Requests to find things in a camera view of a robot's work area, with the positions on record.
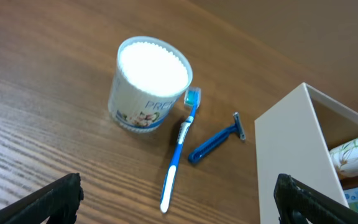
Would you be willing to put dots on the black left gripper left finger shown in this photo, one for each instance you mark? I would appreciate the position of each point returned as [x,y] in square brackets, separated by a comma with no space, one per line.
[57,202]

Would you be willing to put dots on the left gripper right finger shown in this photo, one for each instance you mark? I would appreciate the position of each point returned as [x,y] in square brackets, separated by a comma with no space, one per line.
[298,203]

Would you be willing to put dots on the white bamboo print tube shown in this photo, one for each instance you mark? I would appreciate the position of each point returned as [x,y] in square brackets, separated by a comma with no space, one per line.
[345,159]

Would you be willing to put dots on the blue disposable razor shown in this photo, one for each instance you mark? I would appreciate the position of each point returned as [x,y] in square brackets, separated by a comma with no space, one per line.
[208,146]

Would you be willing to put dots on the blue white toothbrush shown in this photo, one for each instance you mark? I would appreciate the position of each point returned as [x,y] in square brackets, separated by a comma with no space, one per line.
[192,99]

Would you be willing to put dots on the white cotton swab tub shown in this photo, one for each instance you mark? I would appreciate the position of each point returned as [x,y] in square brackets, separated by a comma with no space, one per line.
[151,76]

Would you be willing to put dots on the white open cardboard box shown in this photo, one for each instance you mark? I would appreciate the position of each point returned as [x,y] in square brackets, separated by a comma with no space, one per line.
[294,137]

